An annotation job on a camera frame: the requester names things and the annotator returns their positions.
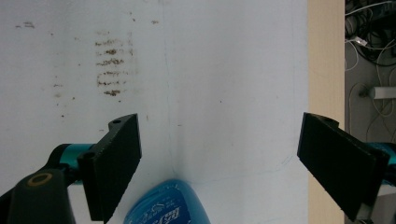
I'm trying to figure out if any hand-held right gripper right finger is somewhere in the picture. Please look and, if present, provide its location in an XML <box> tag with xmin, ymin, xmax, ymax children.
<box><xmin>296</xmin><ymin>112</ymin><xmax>391</xmax><ymax>222</ymax></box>

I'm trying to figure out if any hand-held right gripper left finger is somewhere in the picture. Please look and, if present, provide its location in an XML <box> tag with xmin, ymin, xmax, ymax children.
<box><xmin>77</xmin><ymin>113</ymin><xmax>143</xmax><ymax>224</ymax></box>

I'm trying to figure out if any blue plastic packet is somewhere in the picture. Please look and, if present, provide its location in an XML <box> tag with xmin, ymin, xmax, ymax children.
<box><xmin>122</xmin><ymin>178</ymin><xmax>212</xmax><ymax>224</ymax></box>

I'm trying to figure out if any grey metal stand foot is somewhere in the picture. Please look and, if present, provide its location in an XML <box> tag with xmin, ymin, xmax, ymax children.
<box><xmin>359</xmin><ymin>86</ymin><xmax>396</xmax><ymax>101</ymax></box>

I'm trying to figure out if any white table cover sheet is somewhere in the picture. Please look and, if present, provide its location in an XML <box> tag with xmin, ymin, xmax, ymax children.
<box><xmin>0</xmin><ymin>0</ymin><xmax>309</xmax><ymax>224</ymax></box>

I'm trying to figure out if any tangle of cables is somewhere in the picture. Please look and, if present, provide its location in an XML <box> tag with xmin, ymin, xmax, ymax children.
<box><xmin>345</xmin><ymin>0</ymin><xmax>396</xmax><ymax>143</ymax></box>

